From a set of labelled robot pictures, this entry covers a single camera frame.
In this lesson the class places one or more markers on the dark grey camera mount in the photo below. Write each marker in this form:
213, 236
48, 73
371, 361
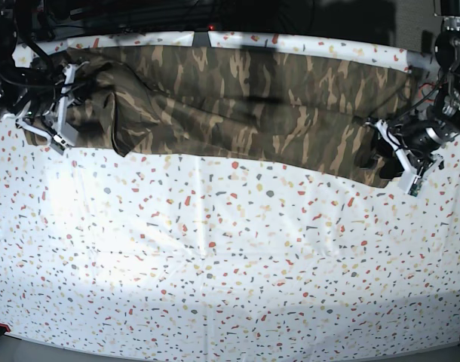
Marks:
201, 40

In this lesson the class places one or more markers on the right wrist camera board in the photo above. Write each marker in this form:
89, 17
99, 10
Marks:
64, 141

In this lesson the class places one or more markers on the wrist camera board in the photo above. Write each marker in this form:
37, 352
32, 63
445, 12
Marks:
410, 185
64, 141

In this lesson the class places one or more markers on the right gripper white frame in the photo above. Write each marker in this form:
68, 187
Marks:
44, 113

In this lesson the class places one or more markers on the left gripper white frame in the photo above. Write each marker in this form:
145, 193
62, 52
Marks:
409, 152

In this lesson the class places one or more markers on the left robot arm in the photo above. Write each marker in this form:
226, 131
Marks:
441, 106

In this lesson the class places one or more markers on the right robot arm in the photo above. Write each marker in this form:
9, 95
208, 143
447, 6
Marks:
15, 81

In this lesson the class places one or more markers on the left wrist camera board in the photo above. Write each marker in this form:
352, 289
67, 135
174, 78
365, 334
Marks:
410, 185

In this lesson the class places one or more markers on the camouflage T-shirt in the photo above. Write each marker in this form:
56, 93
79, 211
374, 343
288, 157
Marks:
302, 111

